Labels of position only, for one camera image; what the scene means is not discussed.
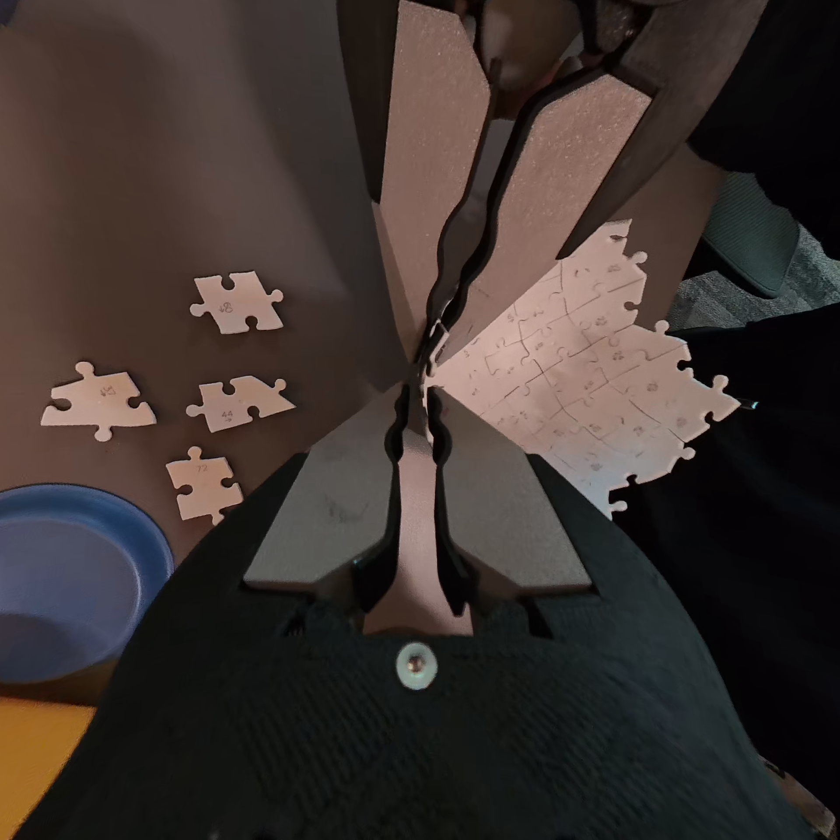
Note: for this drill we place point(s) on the white puzzle piece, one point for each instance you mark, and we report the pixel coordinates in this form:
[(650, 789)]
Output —
[(233, 305), (203, 489), (229, 410), (438, 331), (98, 400)]

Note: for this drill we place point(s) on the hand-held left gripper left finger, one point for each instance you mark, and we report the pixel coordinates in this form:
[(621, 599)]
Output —
[(321, 518)]

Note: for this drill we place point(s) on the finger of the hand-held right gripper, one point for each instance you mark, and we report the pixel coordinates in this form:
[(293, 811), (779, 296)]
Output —
[(558, 177), (426, 131)]

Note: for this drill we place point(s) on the person's dark clothing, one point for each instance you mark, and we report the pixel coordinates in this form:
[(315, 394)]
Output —
[(754, 558)]

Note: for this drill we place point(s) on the yellow board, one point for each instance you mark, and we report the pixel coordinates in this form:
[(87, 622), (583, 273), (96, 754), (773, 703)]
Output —
[(33, 768)]

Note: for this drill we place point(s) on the grey office chair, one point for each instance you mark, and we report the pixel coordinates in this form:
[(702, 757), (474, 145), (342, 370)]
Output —
[(748, 243)]

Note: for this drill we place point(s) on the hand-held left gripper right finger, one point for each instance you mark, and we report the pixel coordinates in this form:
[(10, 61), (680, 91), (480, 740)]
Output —
[(512, 518)]

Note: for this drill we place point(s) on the blue plastic bowl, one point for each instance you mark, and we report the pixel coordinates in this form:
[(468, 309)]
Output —
[(72, 564)]

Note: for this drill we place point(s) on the partly built puzzle ball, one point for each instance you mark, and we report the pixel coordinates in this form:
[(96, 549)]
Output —
[(577, 387)]

